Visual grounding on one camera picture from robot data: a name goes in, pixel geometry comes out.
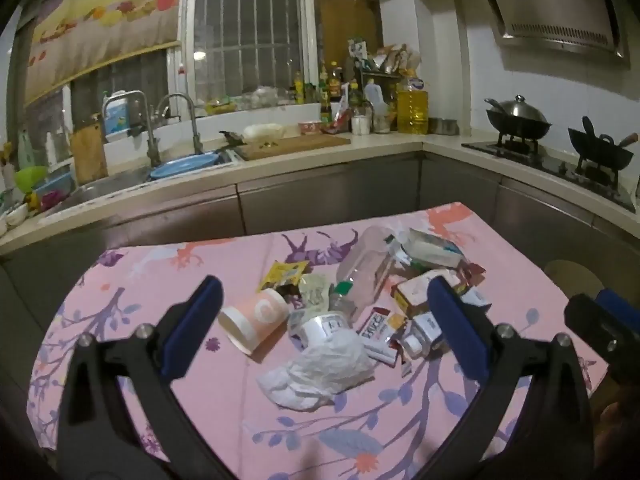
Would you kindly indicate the blue basin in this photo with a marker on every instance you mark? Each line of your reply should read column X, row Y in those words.
column 185, row 166

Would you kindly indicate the barred window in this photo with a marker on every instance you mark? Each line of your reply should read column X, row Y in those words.
column 250, row 25

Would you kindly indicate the steel faucet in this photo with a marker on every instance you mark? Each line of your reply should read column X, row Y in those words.
column 150, row 140
column 194, row 130

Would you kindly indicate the black wok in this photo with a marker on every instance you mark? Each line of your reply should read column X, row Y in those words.
column 600, row 152

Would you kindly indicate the pink paper cup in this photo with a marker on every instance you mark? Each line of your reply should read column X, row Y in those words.
column 260, row 310

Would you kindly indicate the small wooden cutting board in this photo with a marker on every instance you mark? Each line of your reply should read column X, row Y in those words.
column 89, row 152

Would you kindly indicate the pale green packet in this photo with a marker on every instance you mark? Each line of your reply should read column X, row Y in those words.
column 316, row 290

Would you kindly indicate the white plastic jug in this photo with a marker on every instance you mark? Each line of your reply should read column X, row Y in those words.
column 374, row 96

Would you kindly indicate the wok with steel lid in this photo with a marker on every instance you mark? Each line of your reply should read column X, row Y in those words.
column 517, row 115

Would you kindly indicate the small steel pot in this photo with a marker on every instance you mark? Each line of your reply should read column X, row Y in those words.
column 444, row 126

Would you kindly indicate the red white bowl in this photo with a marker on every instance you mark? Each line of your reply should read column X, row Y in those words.
column 310, row 127

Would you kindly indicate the large wooden cutting board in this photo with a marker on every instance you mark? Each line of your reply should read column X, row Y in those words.
column 300, row 146

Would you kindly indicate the blue white container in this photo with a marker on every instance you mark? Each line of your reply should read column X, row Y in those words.
column 120, row 115

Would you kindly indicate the clear plastic bottle green cap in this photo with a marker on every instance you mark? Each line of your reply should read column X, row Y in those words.
column 367, row 265

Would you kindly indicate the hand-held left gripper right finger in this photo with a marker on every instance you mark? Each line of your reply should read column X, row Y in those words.
column 457, row 335

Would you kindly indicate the dark red wrapper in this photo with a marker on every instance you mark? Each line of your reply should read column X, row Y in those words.
column 472, row 272

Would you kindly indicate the gas stove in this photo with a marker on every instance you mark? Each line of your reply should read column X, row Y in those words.
column 550, row 165

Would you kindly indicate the white carton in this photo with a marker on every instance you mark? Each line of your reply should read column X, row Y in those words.
column 477, row 300

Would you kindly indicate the red white wrapper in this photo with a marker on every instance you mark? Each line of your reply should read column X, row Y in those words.
column 375, row 330

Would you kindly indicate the white jar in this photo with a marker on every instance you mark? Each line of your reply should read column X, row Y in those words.
column 360, row 125

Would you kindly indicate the box yellow edges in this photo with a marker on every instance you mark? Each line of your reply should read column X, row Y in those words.
column 415, row 295

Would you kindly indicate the white plastic bag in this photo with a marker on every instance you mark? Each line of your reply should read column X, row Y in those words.
column 320, row 370

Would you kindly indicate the white teal plastic packet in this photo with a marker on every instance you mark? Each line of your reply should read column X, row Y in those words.
column 430, row 250

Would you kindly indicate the large yellow oil bottle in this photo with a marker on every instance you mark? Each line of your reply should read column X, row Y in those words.
column 412, row 107

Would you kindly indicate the beige trash bin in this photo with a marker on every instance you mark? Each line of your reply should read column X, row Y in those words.
column 570, row 272

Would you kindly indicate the small white box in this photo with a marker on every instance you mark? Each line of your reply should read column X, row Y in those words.
column 425, row 327

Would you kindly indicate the green plastic scoop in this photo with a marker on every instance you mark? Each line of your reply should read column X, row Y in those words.
column 30, row 177

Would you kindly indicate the shelf of food packets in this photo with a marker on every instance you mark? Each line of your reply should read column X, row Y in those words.
column 385, row 62

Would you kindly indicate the range hood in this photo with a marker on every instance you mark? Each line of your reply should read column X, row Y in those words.
column 555, row 5

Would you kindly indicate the row of sauce bottles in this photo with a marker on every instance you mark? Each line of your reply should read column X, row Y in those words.
column 327, row 90

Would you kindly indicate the steel kitchen counter cabinet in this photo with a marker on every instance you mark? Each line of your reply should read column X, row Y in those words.
column 325, row 195

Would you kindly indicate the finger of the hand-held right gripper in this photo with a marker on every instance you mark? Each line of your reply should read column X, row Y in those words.
column 622, row 312
column 592, row 325

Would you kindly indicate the pink printed tablecloth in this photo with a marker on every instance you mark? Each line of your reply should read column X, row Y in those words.
column 150, row 280

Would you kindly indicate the white wrapped food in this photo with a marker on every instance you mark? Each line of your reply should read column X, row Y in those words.
column 265, row 131

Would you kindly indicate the yellow snack packet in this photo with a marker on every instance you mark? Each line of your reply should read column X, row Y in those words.
column 282, row 272

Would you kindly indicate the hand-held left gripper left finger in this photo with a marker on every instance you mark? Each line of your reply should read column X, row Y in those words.
column 192, row 332

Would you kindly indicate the printed window blind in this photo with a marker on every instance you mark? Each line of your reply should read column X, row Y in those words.
column 100, row 10

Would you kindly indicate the white labelled plastic tub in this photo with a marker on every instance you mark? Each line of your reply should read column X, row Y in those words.
column 325, row 327

